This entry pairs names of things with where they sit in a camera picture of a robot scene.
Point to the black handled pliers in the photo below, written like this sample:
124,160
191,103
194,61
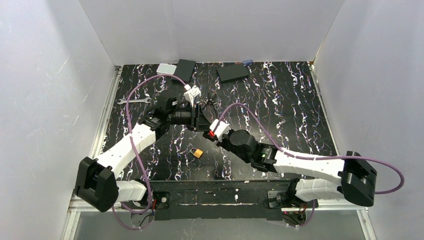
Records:
210,101

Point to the blue transparent small item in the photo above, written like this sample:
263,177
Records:
246,62

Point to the white rectangular box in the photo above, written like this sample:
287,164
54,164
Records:
166,69

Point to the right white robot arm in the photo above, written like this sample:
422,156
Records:
349,178

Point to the black box right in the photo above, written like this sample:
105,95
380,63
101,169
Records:
232,73

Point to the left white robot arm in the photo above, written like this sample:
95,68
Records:
96,181

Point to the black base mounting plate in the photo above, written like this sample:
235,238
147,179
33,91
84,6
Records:
224,199

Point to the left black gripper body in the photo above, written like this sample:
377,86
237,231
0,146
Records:
195,116

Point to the silver open-end wrench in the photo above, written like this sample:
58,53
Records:
122,101

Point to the brass padlock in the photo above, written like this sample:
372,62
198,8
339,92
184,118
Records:
197,153

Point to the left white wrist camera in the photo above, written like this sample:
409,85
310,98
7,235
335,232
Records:
191,94

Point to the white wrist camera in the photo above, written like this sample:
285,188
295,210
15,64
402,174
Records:
191,94
218,129

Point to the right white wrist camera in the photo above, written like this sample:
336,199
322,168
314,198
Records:
218,129

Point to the black box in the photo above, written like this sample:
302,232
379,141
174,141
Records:
184,70
232,73

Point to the black box left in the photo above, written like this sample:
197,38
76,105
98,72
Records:
184,70

